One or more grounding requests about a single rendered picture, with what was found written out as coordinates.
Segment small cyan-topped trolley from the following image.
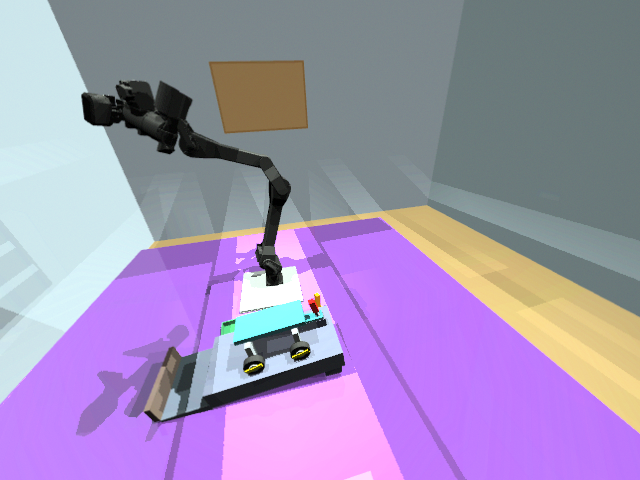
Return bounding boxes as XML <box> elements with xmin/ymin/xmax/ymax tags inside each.
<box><xmin>233</xmin><ymin>299</ymin><xmax>324</xmax><ymax>375</ymax></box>

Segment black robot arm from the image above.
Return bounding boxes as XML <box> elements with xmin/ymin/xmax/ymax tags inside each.
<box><xmin>116</xmin><ymin>81</ymin><xmax>291</xmax><ymax>286</ymax></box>

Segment grey ramp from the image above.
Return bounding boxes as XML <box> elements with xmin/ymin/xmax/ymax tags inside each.
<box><xmin>143</xmin><ymin>305</ymin><xmax>345</xmax><ymax>422</ymax></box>

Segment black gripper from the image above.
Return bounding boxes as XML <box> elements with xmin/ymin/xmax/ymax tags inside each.
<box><xmin>81</xmin><ymin>92</ymin><xmax>166</xmax><ymax>135</ymax></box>

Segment red-headed pin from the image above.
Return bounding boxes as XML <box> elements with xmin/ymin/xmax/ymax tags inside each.
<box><xmin>308</xmin><ymin>298</ymin><xmax>320</xmax><ymax>316</ymax></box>

